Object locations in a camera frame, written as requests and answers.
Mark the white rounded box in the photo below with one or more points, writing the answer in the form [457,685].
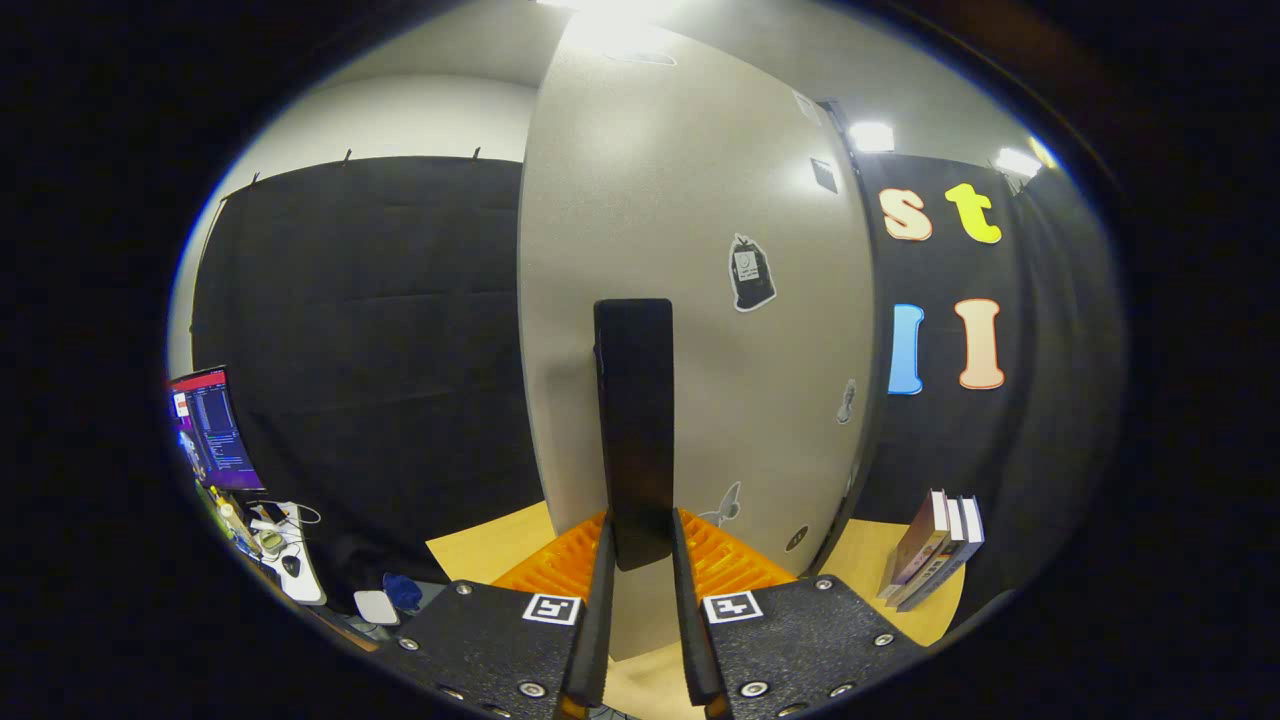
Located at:
[377,607]

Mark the blue cover book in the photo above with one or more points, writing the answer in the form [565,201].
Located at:
[968,545]

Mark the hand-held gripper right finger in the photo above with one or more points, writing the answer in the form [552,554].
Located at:
[690,620]

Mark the wide ceiling light panel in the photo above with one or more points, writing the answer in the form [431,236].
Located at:
[610,22]

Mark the black computer mouse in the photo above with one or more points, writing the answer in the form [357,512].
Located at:
[291,566]

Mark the small ceiling light panel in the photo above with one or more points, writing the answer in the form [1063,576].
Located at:
[871,136]

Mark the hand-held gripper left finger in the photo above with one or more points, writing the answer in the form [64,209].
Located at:
[597,620]

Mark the white side desk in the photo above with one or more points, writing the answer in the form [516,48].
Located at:
[305,590]

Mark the computer monitor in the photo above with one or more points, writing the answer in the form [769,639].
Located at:
[212,430]

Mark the tan cover book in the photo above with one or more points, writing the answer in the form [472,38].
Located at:
[945,560]

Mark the beige cabinet door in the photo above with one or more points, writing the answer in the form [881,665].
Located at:
[700,180]

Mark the long ceiling light strip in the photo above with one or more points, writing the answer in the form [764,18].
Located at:
[1017,162]

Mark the blue cloth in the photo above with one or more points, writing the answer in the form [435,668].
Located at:
[405,592]

